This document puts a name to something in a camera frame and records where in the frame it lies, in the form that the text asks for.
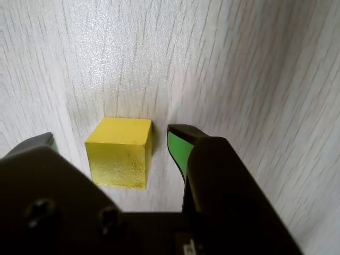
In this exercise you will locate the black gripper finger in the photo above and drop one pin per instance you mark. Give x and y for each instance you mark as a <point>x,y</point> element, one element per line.
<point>233,186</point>
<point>53,207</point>

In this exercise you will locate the yellow wooden cube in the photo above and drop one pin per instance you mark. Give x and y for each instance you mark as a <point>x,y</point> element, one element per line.
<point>117,159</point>

